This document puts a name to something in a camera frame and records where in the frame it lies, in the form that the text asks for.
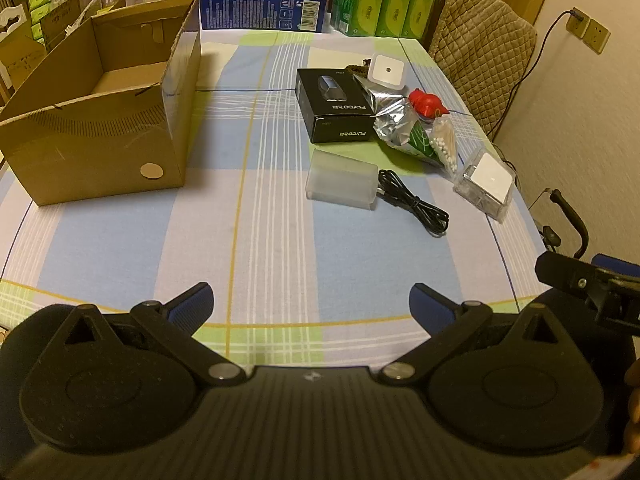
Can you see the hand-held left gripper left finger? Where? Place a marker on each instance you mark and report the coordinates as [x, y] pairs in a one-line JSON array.
[[192, 304]]

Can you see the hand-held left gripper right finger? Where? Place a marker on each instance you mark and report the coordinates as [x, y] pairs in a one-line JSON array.
[[430, 306]]

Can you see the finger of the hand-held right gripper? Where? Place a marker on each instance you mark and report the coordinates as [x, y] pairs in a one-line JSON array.
[[565, 272], [615, 265]]

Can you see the clear box with white device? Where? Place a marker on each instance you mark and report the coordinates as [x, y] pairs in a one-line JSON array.
[[487, 180]]

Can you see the translucent plastic case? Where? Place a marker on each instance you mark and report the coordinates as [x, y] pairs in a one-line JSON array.
[[340, 180]]

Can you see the bag of cotton swabs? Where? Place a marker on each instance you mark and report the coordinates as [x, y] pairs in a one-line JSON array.
[[443, 140]]

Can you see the cardboard box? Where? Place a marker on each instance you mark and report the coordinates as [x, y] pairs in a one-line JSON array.
[[90, 160]]

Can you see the silver foil bag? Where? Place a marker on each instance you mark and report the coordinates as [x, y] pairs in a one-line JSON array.
[[392, 115]]

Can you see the red toy figure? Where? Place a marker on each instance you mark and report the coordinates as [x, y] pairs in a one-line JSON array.
[[427, 105]]

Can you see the black product box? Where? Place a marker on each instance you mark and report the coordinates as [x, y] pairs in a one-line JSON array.
[[335, 120]]

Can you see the white square night light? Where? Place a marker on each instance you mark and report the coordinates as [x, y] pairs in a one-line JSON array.
[[385, 70]]

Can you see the person's right hand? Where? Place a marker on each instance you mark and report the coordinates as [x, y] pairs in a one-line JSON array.
[[632, 400]]

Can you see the checked tablecloth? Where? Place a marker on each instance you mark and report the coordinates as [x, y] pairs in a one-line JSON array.
[[280, 240]]

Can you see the quilted beige chair cover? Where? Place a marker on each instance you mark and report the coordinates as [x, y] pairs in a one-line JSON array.
[[480, 50]]

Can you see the dark wooden chair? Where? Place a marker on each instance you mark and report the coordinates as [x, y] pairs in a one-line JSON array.
[[434, 25]]

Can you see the blue carton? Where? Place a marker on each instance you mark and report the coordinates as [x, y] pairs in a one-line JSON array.
[[250, 10]]

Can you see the stack of green tissue packs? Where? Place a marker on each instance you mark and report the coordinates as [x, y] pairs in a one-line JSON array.
[[385, 5]]

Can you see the empty wall socket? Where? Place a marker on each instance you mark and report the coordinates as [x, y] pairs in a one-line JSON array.
[[597, 36]]

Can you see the wall socket with plug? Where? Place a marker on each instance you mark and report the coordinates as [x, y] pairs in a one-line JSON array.
[[577, 22]]

